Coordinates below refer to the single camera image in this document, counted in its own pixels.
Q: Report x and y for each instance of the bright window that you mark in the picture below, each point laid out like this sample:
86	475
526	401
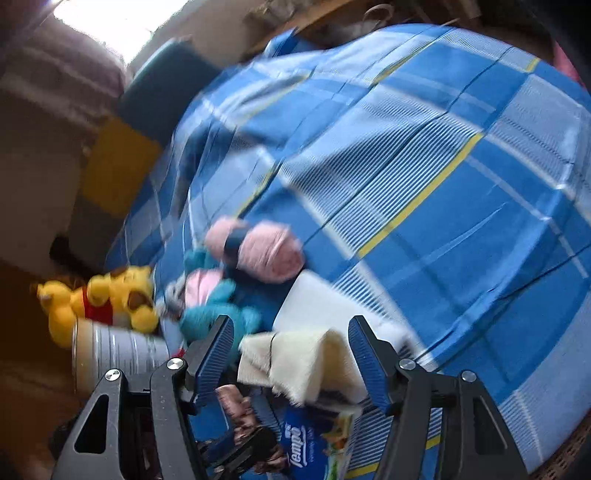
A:
115	23

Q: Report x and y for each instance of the white tin can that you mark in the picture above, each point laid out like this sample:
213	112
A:
115	346

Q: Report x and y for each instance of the small grey and red plush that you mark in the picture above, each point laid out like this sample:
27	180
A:
175	297

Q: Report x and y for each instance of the grey pillow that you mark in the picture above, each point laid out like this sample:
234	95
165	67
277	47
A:
92	230

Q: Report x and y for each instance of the blue chair back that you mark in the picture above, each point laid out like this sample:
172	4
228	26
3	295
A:
161	87

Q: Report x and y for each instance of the cream knitted cloth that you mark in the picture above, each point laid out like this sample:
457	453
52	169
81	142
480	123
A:
304	364

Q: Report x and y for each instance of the yellow bear plush toy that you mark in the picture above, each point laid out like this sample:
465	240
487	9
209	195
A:
120	286

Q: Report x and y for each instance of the white flat box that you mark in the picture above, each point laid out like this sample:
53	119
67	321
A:
314	304

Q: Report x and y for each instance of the pink curtain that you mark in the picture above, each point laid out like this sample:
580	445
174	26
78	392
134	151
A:
60	78

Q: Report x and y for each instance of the yellow pillow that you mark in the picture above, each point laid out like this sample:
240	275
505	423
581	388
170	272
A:
120	161

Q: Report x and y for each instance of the blue plush toy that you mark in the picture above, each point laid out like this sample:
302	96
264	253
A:
207	314

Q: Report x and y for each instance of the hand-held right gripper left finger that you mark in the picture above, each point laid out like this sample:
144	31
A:
214	357

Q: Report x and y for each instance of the blue tissue packet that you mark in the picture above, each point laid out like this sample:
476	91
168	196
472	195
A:
309	443

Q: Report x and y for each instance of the blue plaid bed sheet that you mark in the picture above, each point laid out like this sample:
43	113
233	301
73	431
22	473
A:
415	161

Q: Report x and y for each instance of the pink yarn skein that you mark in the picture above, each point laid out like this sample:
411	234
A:
272	254

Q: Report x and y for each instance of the dark printed photo packet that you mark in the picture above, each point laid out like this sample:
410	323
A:
235	406

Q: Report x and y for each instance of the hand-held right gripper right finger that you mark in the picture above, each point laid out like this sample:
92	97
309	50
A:
369	364

